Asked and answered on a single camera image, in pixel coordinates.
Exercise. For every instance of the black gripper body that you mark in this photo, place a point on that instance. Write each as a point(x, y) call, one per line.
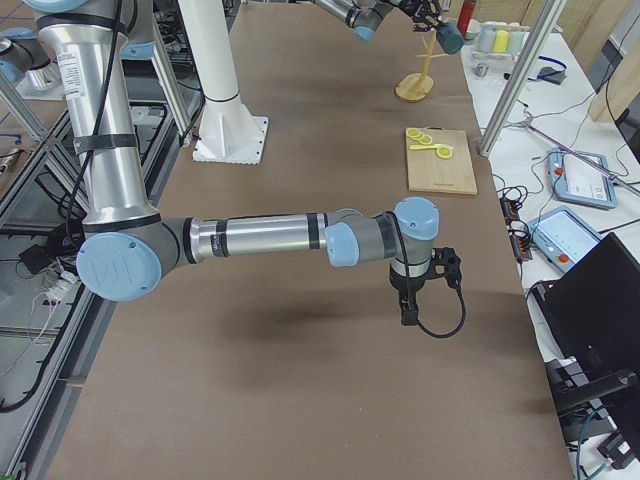
point(401, 286)
point(425, 10)

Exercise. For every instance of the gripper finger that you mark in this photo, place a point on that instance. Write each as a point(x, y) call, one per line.
point(409, 310)

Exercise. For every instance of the dark blue mug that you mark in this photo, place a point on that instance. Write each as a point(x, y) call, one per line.
point(449, 37)

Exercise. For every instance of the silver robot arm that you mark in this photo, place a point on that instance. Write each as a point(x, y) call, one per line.
point(128, 247)
point(365, 17)

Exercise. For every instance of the grey cup on tray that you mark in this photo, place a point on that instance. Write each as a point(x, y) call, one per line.
point(486, 39)

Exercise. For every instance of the wooden cup rack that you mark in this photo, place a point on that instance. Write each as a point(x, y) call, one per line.
point(416, 86)

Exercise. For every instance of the small metal cup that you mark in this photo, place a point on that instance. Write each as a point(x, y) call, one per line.
point(481, 69)

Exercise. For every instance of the yellow cup on tray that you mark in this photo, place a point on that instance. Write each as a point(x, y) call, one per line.
point(501, 41)

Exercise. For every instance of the light blue cup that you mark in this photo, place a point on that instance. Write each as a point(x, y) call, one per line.
point(515, 42)

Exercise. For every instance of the red bottle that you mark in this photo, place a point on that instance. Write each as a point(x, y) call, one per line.
point(465, 16)

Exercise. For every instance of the wooden cutting board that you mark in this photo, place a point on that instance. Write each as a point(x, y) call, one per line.
point(426, 172)

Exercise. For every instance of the near blue teach pendant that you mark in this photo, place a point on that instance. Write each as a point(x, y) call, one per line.
point(563, 237)

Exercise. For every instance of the blue teach pendant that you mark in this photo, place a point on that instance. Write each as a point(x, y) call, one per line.
point(563, 237)
point(575, 182)

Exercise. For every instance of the lemon slice pair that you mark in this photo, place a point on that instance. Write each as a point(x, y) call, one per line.
point(418, 136)

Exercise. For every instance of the yellow plastic knife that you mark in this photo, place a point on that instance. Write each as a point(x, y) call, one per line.
point(416, 147)

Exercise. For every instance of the black monitor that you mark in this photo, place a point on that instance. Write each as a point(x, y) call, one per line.
point(593, 315)

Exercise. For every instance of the far blue teach pendant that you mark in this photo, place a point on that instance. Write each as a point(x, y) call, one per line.
point(575, 182)

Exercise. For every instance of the white pillar with base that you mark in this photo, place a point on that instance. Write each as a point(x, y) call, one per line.
point(228, 132)

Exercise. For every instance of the aluminium frame post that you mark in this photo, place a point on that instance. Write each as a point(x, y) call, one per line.
point(536, 39)

